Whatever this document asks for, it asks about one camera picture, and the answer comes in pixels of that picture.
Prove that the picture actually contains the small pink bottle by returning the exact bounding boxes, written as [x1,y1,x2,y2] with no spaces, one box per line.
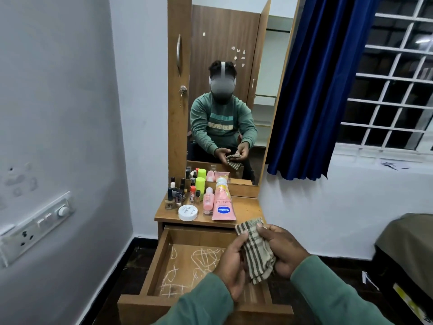
[203,187,215,216]

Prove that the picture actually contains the yellow and white box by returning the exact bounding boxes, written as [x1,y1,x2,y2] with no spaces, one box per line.
[392,283,432,325]

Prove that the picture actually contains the bed with olive sheet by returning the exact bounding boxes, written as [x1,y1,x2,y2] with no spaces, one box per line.
[367,213,433,302]

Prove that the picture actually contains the pink lotion tube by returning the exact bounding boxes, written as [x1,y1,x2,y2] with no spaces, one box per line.
[212,177,237,221]

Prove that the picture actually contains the white round cream jar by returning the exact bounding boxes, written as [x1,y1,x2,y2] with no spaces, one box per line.
[178,204,198,222]

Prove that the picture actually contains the dressing table mirror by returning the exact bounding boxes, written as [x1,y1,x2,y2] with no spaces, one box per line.
[187,0,300,186]

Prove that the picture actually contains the blue curtain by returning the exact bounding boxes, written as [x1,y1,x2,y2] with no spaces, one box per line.
[266,0,382,182]

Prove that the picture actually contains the white wall switchboard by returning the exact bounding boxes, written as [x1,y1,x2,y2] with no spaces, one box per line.
[0,191,76,269]

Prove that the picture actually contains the white paper scrap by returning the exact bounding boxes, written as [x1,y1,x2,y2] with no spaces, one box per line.
[361,271,380,292]

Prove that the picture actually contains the person's left forearm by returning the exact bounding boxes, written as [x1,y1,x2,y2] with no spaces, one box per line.
[152,272,235,325]

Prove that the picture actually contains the wooden dressing table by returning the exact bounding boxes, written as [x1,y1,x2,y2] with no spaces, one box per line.
[117,0,306,325]

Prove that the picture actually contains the checkered beige cloth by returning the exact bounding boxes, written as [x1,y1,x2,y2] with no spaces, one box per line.
[235,218,276,285]

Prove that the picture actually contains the person's left hand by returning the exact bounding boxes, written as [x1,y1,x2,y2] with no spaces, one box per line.
[213,237,250,302]

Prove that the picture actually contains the person's right hand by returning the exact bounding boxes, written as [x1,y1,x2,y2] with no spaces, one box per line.
[256,224,311,280]

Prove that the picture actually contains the wooden drawer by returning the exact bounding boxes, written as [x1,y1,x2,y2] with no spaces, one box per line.
[117,225,295,325]

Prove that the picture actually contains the cluster of nail polish bottles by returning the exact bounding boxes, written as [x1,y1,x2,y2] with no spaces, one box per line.
[164,176,197,210]

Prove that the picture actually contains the person's right forearm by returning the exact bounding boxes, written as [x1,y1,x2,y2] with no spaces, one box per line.
[290,255,395,325]

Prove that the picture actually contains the white window grille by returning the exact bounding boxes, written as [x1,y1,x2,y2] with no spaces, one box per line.
[336,0,433,153]

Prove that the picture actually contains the metal door handle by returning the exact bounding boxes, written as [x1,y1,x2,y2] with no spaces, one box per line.
[175,34,183,77]

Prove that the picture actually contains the wooden cabinet door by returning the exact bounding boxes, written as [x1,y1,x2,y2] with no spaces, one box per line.
[167,0,193,182]

